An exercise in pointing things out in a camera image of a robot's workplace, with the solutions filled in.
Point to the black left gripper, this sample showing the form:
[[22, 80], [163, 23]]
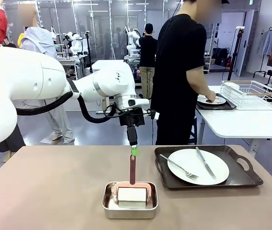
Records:
[[132, 118]]

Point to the pink lint roller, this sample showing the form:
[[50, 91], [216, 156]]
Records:
[[132, 167]]

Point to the person's right forearm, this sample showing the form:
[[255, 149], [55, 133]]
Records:
[[199, 87]]

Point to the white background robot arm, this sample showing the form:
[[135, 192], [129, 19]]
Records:
[[132, 38], [75, 44]]

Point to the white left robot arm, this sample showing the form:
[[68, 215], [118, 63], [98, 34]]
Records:
[[18, 79]]

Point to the person's right hand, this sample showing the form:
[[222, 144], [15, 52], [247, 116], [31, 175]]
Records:
[[210, 96]]

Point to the silver fork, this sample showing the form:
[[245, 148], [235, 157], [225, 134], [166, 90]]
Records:
[[174, 164]]

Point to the large white plate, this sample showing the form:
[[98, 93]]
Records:
[[194, 161]]

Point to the white background table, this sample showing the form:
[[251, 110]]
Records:
[[107, 64]]

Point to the person in black clothes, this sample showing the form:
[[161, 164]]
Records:
[[174, 72]]

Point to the rectangular steel tray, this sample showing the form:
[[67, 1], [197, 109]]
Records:
[[128, 213]]

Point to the silver knife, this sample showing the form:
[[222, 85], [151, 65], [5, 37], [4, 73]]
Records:
[[205, 163]]

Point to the person with black cap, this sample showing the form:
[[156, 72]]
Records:
[[147, 52]]

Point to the white plate with leftovers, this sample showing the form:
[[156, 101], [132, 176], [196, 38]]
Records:
[[219, 100]]

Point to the black tray on white table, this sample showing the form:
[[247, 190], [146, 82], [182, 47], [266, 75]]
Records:
[[229, 105]]

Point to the white side table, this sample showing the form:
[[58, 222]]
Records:
[[246, 122]]

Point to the dark brown serving tray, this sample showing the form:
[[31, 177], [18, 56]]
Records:
[[242, 177]]

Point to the black bag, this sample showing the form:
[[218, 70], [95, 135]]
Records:
[[222, 56]]

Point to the person in dark skirt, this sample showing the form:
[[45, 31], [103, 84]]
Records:
[[11, 143]]

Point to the person in striped blue shirt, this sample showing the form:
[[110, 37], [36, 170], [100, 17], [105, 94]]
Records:
[[39, 40]]

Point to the black tripod stand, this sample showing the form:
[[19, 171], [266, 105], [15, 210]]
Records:
[[236, 52]]

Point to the black clothes rack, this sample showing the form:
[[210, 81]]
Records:
[[260, 67]]

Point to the light blue shirt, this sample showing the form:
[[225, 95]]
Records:
[[268, 42]]

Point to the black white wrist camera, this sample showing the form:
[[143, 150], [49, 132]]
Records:
[[153, 114]]

